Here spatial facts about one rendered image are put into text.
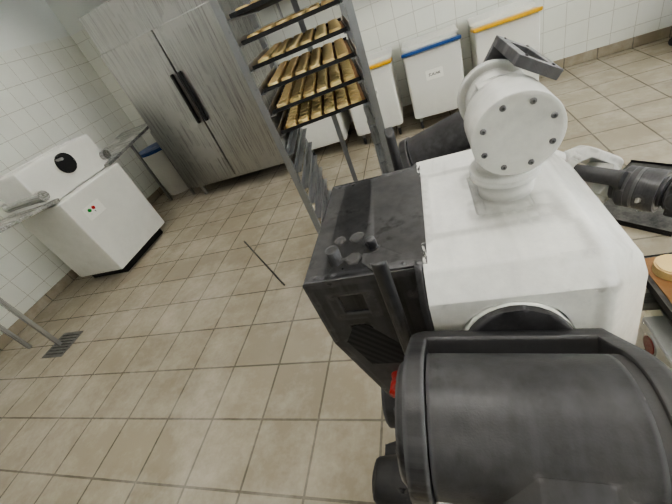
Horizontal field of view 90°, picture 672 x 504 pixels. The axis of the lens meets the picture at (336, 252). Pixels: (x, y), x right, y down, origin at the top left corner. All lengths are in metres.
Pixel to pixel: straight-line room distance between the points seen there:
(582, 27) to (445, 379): 4.59
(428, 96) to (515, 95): 3.56
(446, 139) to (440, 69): 3.23
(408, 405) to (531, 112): 0.22
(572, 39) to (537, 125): 4.43
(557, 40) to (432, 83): 1.44
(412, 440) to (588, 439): 0.09
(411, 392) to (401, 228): 0.19
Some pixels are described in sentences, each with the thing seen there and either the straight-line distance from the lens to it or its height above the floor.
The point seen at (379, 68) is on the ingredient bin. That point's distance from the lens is 3.77.
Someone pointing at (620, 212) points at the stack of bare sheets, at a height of 0.02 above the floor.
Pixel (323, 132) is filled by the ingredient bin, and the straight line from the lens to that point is 4.03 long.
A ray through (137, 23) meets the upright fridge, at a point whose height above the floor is 1.82.
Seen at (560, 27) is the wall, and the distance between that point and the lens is 4.66.
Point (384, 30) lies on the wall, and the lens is 4.38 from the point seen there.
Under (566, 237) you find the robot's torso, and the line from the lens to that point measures 0.33.
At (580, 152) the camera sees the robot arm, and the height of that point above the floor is 0.99.
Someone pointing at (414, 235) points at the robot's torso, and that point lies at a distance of 0.35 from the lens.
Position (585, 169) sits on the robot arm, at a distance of 0.94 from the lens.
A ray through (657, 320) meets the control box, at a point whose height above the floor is 0.84.
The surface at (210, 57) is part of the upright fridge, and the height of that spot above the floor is 1.35.
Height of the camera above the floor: 1.44
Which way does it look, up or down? 36 degrees down
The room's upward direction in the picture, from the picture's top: 24 degrees counter-clockwise
